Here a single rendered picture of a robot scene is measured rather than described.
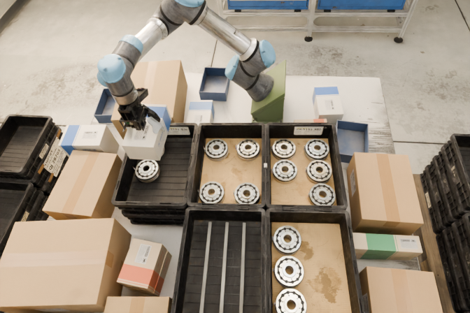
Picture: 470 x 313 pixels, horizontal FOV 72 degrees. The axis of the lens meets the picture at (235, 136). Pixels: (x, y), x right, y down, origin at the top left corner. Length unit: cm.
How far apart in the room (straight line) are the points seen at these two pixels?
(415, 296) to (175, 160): 104
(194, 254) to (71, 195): 59
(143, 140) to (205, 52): 214
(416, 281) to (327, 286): 29
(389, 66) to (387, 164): 184
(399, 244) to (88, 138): 138
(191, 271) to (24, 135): 155
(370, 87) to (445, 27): 197
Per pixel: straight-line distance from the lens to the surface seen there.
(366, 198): 139
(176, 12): 136
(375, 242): 137
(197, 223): 134
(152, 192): 144
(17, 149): 241
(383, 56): 330
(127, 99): 107
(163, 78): 174
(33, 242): 149
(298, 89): 189
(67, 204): 154
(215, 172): 142
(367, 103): 189
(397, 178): 147
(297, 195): 137
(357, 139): 172
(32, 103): 345
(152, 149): 119
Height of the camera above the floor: 206
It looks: 55 degrees down
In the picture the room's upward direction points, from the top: 7 degrees counter-clockwise
